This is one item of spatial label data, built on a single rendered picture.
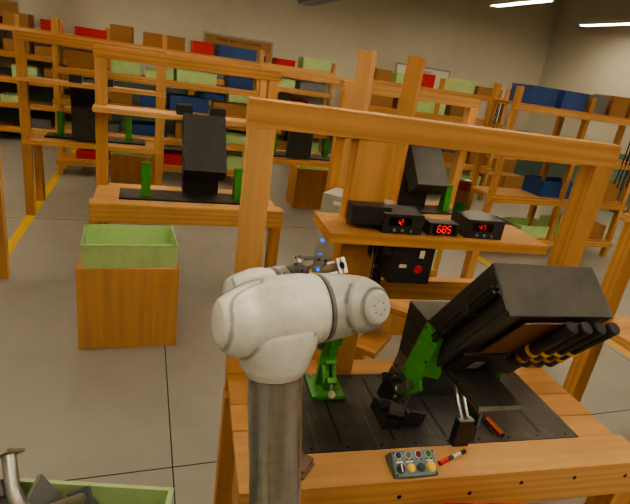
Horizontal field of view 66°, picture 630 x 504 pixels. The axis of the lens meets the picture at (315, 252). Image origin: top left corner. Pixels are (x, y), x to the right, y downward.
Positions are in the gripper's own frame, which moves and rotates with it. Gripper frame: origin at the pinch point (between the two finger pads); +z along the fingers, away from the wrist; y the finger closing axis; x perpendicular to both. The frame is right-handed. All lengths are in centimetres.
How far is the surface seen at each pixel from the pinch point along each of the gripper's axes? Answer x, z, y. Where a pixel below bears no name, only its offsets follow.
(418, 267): -6.7, 35.9, -7.3
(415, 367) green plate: -5.7, 21.6, -41.1
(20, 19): 769, 113, 567
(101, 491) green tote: 22, -79, -43
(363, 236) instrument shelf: -4.2, 13.9, 8.2
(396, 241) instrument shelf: -8.5, 25.3, 3.9
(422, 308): 1.4, 42.0, -23.5
